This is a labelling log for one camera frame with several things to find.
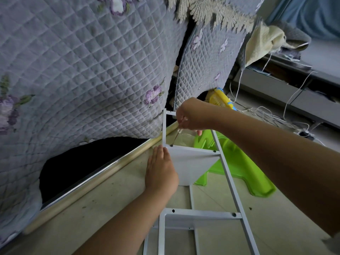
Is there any person's right forearm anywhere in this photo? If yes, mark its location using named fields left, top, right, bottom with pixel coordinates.
left=210, top=106, right=340, bottom=237

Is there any chrome metal base rail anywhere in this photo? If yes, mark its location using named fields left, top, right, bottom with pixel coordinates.
left=21, top=120, right=180, bottom=236

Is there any person's left forearm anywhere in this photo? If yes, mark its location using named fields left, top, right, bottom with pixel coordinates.
left=72, top=188, right=171, bottom=255

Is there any person's left hand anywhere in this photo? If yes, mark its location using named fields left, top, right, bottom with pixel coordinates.
left=145, top=145, right=180, bottom=199

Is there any white power strip with plugs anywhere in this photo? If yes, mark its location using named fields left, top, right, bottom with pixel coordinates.
left=298, top=129, right=315, bottom=140

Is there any blue cloth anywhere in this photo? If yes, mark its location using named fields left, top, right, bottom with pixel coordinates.
left=268, top=0, right=340, bottom=41

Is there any grey marble TV cabinet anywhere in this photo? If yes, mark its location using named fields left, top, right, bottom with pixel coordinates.
left=234, top=37, right=340, bottom=131

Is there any yellow plastic basket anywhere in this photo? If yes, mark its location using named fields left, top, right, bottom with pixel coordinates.
left=205, top=87, right=238, bottom=112

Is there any person's right hand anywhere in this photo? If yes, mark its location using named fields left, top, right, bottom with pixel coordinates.
left=175, top=97, right=219, bottom=137

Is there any white wooden board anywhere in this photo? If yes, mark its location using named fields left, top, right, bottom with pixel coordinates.
left=165, top=144, right=223, bottom=186
left=151, top=219, right=242, bottom=231

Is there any grey textured furniture cover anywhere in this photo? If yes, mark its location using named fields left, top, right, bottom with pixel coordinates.
left=0, top=0, right=266, bottom=248

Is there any green plastic stool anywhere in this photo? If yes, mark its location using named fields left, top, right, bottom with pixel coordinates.
left=192, top=129, right=277, bottom=199

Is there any white metal frame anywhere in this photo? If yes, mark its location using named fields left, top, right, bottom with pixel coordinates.
left=157, top=109, right=261, bottom=255
left=142, top=184, right=202, bottom=255

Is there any tangle of white cables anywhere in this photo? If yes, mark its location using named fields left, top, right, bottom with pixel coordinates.
left=228, top=53, right=327, bottom=147

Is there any pile of pale cloth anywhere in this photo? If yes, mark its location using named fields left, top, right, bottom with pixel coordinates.
left=243, top=21, right=311, bottom=68

